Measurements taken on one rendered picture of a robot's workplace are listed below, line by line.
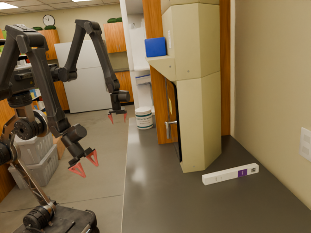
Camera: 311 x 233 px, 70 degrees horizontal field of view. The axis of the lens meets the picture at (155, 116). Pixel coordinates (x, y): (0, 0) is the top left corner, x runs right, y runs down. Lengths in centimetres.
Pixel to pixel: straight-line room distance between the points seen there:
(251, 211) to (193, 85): 55
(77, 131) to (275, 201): 85
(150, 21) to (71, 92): 501
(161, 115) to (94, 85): 471
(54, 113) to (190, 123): 61
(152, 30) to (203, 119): 59
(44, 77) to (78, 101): 518
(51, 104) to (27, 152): 205
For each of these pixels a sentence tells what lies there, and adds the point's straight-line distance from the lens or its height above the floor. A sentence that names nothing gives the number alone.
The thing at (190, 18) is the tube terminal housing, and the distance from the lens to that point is 99.
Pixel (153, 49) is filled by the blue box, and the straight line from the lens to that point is 117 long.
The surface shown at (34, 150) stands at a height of 52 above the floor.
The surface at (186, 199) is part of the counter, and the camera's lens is 100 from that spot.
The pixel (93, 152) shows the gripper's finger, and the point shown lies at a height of 111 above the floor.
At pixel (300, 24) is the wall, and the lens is 100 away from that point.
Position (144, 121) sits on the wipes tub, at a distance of 172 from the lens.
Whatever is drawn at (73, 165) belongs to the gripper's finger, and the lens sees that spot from 105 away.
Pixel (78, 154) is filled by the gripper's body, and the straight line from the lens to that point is 107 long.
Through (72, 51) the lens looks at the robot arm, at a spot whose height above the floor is 158.
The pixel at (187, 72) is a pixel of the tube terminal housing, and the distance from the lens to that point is 99.
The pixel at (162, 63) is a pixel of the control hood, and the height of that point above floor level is 149.
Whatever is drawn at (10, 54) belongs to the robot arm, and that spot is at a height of 160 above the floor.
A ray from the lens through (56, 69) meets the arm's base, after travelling 170.
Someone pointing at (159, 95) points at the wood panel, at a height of 126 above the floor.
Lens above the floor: 158
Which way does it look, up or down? 18 degrees down
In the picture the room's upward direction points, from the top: 6 degrees counter-clockwise
